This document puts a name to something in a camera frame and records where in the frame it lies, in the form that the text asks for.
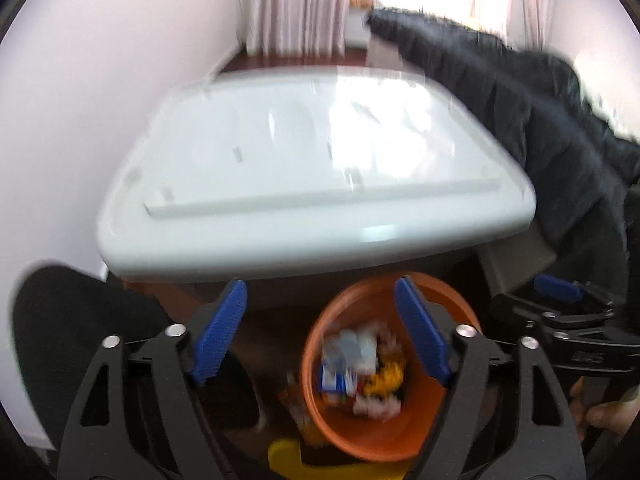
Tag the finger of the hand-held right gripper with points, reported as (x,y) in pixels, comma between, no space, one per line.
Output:
(555,287)

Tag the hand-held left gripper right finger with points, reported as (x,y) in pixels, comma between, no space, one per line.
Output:
(420,330)

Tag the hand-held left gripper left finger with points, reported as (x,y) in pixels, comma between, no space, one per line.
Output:
(220,330)

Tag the orange toy dinosaur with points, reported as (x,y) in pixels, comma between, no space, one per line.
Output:
(384,380)

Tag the red white wrapper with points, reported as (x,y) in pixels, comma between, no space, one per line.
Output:
(377,406)

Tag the torn white blue carton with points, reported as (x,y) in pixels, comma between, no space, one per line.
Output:
(336,372)

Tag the orange plastic bin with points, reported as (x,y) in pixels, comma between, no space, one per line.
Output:
(370,440)

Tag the person's right hand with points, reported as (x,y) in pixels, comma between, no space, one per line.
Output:
(602,415)

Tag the yellow plastic stool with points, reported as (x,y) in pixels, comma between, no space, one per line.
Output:
(320,467)

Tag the white plastic storage lid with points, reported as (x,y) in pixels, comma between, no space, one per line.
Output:
(300,170)

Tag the dark padded jacket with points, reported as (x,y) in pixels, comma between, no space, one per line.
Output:
(525,110)

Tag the pink curtain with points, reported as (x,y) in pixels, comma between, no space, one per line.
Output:
(532,5)
(295,5)

